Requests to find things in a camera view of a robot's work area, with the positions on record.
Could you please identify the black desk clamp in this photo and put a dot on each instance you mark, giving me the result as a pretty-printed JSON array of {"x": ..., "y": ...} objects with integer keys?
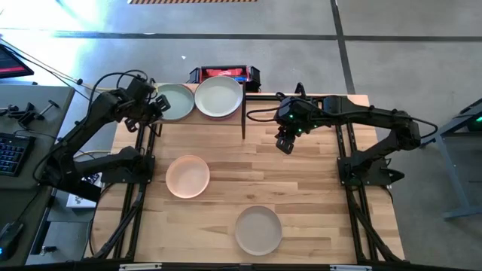
[
  {"x": 49, "y": 107},
  {"x": 9, "y": 109},
  {"x": 26, "y": 116}
]

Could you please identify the white plate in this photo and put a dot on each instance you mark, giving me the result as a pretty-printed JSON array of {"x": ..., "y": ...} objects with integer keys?
[{"x": 218, "y": 96}]

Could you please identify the peach plate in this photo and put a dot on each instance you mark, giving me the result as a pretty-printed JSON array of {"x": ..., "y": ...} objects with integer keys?
[{"x": 188, "y": 177}]

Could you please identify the green plate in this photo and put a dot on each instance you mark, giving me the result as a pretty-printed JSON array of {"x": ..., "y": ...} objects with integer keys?
[{"x": 177, "y": 101}]

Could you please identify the black box with green light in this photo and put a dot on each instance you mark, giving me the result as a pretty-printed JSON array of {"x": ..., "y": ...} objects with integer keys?
[{"x": 475, "y": 126}]

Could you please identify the white metal bracket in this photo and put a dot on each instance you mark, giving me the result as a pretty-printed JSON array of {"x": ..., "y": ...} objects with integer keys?
[
  {"x": 139, "y": 267},
  {"x": 350, "y": 268}
]

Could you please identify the black computer mouse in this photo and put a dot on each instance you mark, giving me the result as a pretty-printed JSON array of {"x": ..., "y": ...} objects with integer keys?
[{"x": 9, "y": 241}]

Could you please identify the black backlit keyboard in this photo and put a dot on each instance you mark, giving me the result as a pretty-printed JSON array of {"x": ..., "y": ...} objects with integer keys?
[{"x": 15, "y": 154}]

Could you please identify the grey desk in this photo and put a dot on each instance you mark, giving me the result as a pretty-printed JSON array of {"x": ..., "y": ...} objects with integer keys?
[{"x": 22, "y": 94}]

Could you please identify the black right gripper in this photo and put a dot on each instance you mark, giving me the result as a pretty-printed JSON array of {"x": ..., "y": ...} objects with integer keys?
[{"x": 301, "y": 114}]

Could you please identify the black aluminium table frame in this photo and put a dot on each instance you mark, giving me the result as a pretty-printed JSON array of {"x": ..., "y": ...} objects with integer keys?
[{"x": 263, "y": 97}]

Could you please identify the beige plate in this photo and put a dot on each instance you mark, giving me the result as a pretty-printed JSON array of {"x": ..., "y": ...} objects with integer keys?
[{"x": 258, "y": 230}]

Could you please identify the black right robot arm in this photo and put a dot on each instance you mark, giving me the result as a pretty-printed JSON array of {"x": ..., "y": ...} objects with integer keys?
[{"x": 369, "y": 114}]

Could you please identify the red and black toolbox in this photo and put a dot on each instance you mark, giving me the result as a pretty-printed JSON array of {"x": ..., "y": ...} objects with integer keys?
[{"x": 226, "y": 71}]

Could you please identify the computer monitor with red bar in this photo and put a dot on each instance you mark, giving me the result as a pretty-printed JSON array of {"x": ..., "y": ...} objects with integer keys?
[{"x": 11, "y": 64}]

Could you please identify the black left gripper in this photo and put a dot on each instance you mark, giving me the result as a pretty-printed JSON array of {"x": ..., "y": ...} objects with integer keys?
[{"x": 141, "y": 99}]

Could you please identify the white booklet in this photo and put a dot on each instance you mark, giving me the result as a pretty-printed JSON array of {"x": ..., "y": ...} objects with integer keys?
[{"x": 81, "y": 203}]

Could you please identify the desk with blue-grey legs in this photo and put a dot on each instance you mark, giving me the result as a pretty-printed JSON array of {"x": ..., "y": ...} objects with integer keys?
[{"x": 461, "y": 213}]

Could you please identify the black flat panel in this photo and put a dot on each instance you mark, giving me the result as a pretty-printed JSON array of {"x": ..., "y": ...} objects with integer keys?
[{"x": 88, "y": 193}]

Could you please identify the dark bar clamp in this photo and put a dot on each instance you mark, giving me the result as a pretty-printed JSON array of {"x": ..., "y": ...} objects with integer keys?
[{"x": 300, "y": 89}]

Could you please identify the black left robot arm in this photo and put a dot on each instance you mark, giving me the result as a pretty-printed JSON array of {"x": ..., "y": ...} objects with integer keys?
[{"x": 94, "y": 113}]

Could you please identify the small black adapter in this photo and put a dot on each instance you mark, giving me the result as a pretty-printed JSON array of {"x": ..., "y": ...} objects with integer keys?
[{"x": 48, "y": 249}]

